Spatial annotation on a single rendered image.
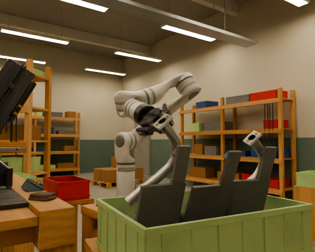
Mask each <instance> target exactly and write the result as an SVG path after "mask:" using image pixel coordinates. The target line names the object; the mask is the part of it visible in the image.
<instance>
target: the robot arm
mask: <svg viewBox="0 0 315 252"><path fill-rule="evenodd" d="M173 87H176V89H177V90H178V92H179V93H180V97H179V98H178V99H176V100H174V101H170V102H162V103H158V102H159V101H160V100H162V98H163V97H164V96H165V94H166V93H167V91H168V90H169V89H170V88H173ZM200 91H201V87H200V85H199V84H198V82H197V81H196V79H195V78H194V76H193V75H192V74H191V73H190V72H184V73H181V74H179V75H177V76H175V77H172V78H170V79H168V80H166V81H164V82H162V83H160V84H158V85H155V86H152V87H149V88H145V89H142V90H136V91H128V90H121V91H118V92H117V93H116V94H115V95H114V101H115V106H116V112H117V114H118V116H119V117H121V118H131V119H132V120H133V121H134V122H136V123H137V124H139V125H138V127H136V128H135V129H134V130H133V131H131V132H119V133H118V134H117V135H116V136H115V139H114V154H115V160H116V197H125V196H128V195H130V194H131V193H132V192H133V191H134V190H136V189H137V180H136V179H135V159H134V158H133V157H131V156H130V151H131V150H134V149H135V148H136V147H137V146H138V145H139V144H140V143H141V142H142V141H143V140H144V139H145V138H146V137H147V136H151V135H153V134H154V132H157V133H159V134H165V131H164V130H163V129H161V130H158V129H157V128H155V127H153V124H154V123H155V122H156V121H157V120H158V119H159V118H161V117H162V116H163V115H164V114H168V115H170V116H172V114H173V113H174V112H176V111H177V110H178V109H179V108H181V107H182V106H183V105H185V104H186V103H188V102H189V101H190V100H192V99H193V98H194V97H195V96H197V95H198V94H199V92H200ZM133 98H134V99H133ZM156 103H157V104H156ZM153 104H154V105H153ZM151 105H153V106H151Z"/></svg>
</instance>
